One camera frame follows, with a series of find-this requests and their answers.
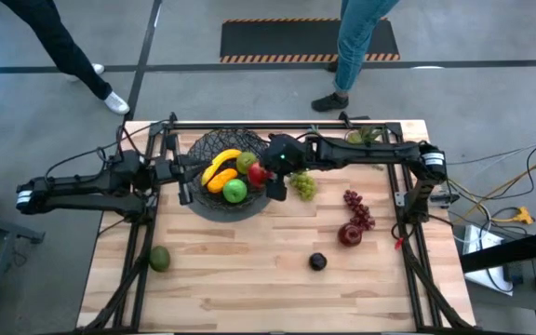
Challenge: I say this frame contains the yellow power plug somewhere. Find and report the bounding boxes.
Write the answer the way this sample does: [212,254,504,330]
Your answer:
[490,207,536,226]

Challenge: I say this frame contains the black aluminium table frame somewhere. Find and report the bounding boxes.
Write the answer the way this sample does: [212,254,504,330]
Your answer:
[79,111,478,335]

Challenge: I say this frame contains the dark red apple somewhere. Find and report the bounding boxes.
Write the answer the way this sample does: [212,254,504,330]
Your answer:
[337,221,363,248]

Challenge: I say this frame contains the white box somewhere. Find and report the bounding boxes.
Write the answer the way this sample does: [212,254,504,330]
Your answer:
[462,222,514,297]

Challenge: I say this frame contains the orange mango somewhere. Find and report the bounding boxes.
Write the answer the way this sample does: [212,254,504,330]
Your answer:
[206,167,239,194]

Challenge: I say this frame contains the green pear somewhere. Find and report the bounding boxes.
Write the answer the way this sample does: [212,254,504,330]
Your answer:
[235,151,259,175]

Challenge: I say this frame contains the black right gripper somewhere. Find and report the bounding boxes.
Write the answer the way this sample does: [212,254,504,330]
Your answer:
[261,133,318,202]

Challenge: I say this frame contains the black plum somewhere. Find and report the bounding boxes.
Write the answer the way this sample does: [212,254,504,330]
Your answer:
[308,252,328,272]

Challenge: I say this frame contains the black woven wire basket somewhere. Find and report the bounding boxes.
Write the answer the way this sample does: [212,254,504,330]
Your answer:
[187,128,273,211]

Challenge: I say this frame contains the yellow banana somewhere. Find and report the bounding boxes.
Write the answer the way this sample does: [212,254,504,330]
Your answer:
[201,148,243,187]

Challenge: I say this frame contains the red grape bunch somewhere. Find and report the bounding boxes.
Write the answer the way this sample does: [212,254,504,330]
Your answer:
[342,189,376,233]

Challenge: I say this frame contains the green avocado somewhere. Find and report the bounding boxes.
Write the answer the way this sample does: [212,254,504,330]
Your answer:
[149,245,172,274]

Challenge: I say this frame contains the bright red apple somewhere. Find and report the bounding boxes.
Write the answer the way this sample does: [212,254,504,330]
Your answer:
[248,161,269,189]

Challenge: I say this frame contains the black hazard-striped floor mat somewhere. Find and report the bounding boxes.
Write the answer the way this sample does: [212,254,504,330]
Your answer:
[219,17,401,64]

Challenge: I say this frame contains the green apple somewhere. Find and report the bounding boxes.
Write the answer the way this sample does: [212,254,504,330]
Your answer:
[222,179,248,205]

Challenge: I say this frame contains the black metal beam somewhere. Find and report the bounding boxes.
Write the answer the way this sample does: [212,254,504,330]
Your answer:
[459,227,536,275]

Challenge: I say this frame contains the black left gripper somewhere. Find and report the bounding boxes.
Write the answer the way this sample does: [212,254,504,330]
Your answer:
[154,133,194,207]

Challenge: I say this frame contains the grey round woven placemat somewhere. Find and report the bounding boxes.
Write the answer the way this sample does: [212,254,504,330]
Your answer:
[186,185,274,223]

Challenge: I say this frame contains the person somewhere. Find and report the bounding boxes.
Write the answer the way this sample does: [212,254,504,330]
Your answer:
[311,0,402,113]
[0,0,131,116]

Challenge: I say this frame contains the green grape bunch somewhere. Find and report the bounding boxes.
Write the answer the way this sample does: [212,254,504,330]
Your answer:
[288,170,318,202]

